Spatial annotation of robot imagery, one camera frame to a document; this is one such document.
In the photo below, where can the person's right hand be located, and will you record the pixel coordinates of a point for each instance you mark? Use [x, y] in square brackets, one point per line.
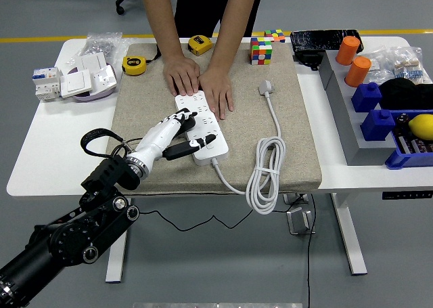
[182, 75]

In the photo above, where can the person's left hand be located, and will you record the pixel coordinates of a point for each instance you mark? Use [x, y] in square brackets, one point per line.
[218, 88]

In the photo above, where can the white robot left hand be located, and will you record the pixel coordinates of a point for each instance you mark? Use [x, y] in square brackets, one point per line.
[159, 138]

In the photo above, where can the white power strip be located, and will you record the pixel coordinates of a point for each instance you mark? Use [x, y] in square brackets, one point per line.
[220, 152]

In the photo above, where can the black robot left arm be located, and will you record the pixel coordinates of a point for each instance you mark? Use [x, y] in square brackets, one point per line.
[67, 240]

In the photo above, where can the person's right forearm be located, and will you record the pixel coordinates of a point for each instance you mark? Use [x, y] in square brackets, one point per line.
[159, 10]

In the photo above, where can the person's left forearm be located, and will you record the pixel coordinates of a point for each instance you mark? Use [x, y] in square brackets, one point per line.
[233, 23]

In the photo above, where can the squarish yellow tape measure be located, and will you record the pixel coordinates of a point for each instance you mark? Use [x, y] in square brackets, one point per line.
[200, 44]

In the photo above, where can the grey-brown mat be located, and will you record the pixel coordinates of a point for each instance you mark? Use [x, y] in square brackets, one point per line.
[236, 125]

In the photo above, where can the round yellow tape measure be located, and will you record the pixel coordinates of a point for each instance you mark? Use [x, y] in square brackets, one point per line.
[134, 66]

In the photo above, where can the large colourful puzzle cube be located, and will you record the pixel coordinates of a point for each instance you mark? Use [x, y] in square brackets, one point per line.
[261, 52]

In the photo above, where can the person's torso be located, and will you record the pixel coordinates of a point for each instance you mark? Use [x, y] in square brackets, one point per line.
[203, 6]

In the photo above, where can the small colourful puzzle cube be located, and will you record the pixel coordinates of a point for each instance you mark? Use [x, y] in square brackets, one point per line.
[274, 36]

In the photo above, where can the purple bowl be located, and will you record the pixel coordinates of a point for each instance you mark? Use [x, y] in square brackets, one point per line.
[91, 98]

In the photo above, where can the clear bag of metal screws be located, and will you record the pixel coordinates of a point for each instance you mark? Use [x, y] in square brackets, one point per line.
[99, 44]

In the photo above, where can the small black device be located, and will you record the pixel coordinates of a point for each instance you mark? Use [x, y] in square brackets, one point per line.
[308, 58]

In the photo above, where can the black cracked flat device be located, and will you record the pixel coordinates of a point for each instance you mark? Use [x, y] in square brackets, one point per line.
[314, 40]

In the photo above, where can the white circuit breaker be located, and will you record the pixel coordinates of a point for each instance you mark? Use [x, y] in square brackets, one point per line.
[45, 84]

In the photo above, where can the grey stepped stand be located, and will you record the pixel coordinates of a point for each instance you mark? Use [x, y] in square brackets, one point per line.
[341, 118]

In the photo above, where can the orange cylinder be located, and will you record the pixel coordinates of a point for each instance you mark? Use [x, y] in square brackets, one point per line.
[358, 71]
[347, 50]

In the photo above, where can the blue block with knob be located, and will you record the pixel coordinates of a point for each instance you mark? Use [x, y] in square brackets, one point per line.
[366, 98]
[377, 127]

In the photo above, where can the white table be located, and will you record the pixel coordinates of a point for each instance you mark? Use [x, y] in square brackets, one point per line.
[355, 177]

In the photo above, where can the clear bag of white parts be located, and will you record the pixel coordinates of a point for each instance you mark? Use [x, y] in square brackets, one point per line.
[380, 64]

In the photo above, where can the black dotted knob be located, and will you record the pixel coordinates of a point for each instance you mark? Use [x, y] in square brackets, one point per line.
[402, 119]

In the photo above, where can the black cloth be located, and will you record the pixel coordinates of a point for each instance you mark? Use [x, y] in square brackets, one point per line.
[406, 93]

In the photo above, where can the clear bag of blue-white parts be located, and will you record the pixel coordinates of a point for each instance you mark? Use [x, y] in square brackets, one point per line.
[407, 69]

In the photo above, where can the blue plastic bin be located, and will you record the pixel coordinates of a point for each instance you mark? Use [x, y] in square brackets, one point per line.
[402, 159]

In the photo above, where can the yellow lemon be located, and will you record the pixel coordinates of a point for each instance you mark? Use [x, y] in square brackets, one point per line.
[422, 127]

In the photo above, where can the black table control panel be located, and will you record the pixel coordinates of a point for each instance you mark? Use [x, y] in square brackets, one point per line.
[406, 195]

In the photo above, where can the white wall socket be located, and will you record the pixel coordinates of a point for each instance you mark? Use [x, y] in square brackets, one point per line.
[103, 78]

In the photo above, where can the white wall switch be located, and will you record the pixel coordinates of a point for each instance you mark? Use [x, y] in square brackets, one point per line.
[91, 62]
[76, 83]

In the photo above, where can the small silver metal bracket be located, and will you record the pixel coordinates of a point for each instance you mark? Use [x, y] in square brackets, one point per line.
[294, 199]

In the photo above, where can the large silver metal bracket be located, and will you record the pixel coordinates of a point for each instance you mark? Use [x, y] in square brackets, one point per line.
[297, 221]

